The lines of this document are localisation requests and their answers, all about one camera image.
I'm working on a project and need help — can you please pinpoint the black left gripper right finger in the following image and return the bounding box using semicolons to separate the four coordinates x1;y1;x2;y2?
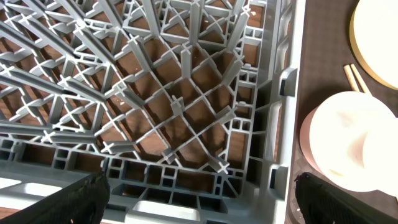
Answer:
295;172;397;224

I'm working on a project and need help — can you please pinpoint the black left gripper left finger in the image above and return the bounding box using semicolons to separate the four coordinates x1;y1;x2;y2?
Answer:
1;172;110;224

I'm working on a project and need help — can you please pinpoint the grey dishwasher rack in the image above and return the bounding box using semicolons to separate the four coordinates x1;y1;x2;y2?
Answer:
1;0;305;223

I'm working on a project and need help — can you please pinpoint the pink bowl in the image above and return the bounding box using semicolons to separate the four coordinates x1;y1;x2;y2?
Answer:
299;108;323;174

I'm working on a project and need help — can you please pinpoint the white cup in pink bowl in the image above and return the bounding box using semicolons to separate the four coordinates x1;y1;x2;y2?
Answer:
308;91;395;192

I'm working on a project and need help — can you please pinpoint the wooden chopstick left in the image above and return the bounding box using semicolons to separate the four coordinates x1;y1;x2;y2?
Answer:
343;65;360;91

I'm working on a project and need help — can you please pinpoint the wooden chopstick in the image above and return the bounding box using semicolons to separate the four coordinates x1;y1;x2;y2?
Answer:
350;64;371;95
343;65;360;91

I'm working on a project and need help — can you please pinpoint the wooden chopstick right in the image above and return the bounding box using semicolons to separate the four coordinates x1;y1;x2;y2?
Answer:
350;64;371;95

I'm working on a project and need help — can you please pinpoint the dark brown serving tray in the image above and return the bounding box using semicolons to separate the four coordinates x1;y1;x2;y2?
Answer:
284;0;398;224

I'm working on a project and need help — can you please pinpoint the yellow plate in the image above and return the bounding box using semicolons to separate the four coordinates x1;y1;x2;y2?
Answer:
349;0;397;90

